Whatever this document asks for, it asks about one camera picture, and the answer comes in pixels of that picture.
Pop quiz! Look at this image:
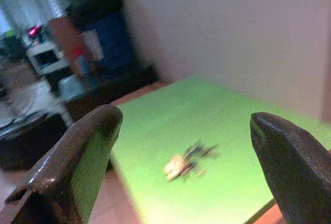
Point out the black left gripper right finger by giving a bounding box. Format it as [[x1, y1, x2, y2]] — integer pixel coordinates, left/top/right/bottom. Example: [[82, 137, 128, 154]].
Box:
[[250, 112, 331, 224]]

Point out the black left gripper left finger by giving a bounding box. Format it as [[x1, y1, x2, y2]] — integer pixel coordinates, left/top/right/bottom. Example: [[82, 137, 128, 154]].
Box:
[[0, 104, 124, 224]]

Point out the white box appliance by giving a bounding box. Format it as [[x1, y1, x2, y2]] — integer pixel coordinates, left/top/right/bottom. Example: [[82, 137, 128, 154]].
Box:
[[27, 41, 70, 76]]

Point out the green table mat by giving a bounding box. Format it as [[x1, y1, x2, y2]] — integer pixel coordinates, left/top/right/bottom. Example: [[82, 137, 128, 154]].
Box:
[[110, 75, 331, 224]]

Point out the person in blue top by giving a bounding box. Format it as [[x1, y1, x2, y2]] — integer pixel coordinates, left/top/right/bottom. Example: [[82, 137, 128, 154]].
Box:
[[48, 0, 138, 80]]

